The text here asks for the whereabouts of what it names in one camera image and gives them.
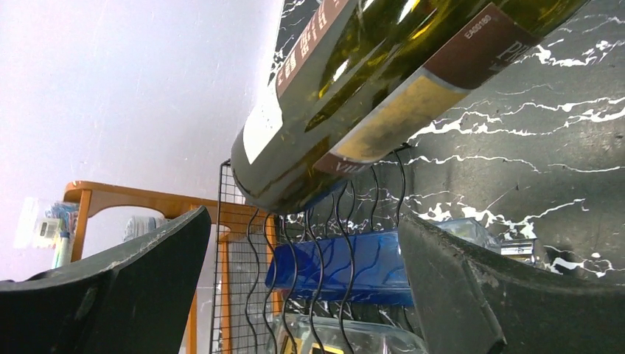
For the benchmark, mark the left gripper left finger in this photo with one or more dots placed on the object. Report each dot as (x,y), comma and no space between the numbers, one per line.
(132,298)

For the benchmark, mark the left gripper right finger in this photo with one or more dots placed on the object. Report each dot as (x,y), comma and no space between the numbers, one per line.
(469,299)

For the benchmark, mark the orange wooden shelf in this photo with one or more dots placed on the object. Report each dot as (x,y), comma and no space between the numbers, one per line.
(161,229)

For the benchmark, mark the blue label jar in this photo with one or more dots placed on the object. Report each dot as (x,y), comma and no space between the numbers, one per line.
(141,225)

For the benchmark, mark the blue glass bottle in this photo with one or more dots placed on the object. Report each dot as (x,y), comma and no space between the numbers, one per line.
(364,268)

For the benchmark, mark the marker pen set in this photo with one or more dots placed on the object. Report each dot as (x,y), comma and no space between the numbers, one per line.
(47,224)

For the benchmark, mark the olive green wine bottle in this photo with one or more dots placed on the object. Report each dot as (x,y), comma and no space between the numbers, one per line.
(365,76)

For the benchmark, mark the clear whisky bottle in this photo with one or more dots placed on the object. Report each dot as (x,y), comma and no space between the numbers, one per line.
(297,333)

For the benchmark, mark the black wire wine rack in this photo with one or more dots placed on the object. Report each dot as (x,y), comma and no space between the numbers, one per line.
(370,204)

